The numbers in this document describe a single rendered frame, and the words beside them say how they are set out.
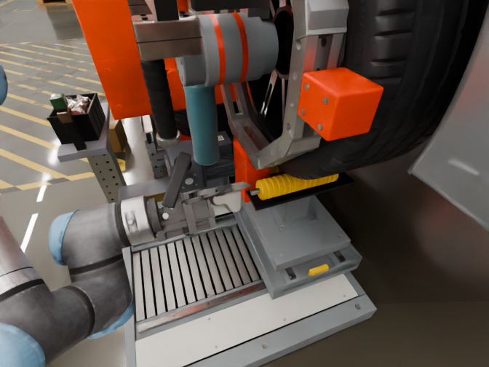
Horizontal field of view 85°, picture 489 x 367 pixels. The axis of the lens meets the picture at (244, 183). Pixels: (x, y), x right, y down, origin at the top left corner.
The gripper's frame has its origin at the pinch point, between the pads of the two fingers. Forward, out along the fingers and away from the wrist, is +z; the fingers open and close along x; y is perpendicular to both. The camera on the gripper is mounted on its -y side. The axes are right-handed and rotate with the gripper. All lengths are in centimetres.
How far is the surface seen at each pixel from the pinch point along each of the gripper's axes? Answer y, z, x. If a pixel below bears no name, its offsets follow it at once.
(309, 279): 37, 23, -32
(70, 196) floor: -18, -69, -109
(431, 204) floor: 32, 113, -58
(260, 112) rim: -21.3, 16.6, -21.9
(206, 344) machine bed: 46, -16, -33
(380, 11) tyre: -16.7, 15.6, 29.0
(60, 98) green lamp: -42, -43, -39
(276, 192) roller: 4.1, 11.6, -13.1
